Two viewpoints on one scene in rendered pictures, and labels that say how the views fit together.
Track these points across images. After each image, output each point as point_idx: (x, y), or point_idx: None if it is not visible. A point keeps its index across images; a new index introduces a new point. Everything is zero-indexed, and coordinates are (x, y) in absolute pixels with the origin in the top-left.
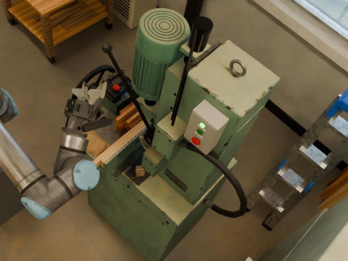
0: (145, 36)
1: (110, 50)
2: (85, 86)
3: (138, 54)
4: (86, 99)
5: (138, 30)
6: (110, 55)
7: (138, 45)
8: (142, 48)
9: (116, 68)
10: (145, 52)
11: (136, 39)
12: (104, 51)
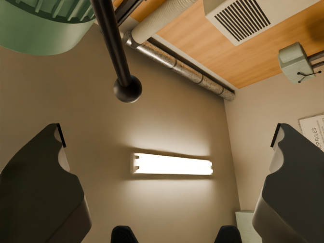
0: (14, 50)
1: (114, 86)
2: (276, 140)
3: (55, 10)
4: (256, 208)
5: (52, 53)
6: (118, 79)
7: (47, 33)
8: (21, 31)
9: (109, 49)
10: (5, 19)
11: (62, 38)
12: (122, 98)
